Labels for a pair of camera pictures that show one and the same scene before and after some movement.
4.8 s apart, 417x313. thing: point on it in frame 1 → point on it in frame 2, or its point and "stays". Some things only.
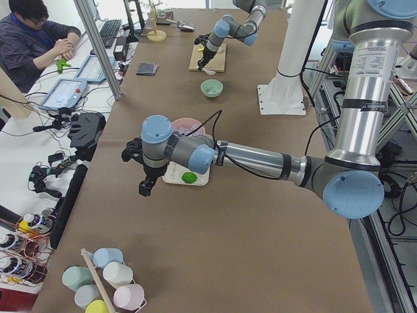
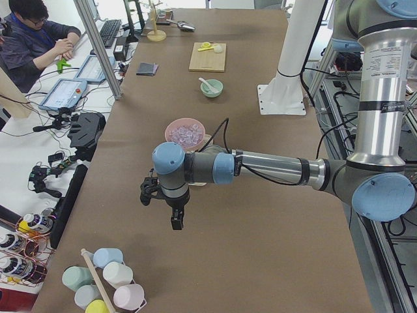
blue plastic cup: (103, 256) stays
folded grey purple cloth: (147, 69) stays
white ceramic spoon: (210, 72) → (210, 87)
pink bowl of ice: (186, 124) stays
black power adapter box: (120, 52) stays
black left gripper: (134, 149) → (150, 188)
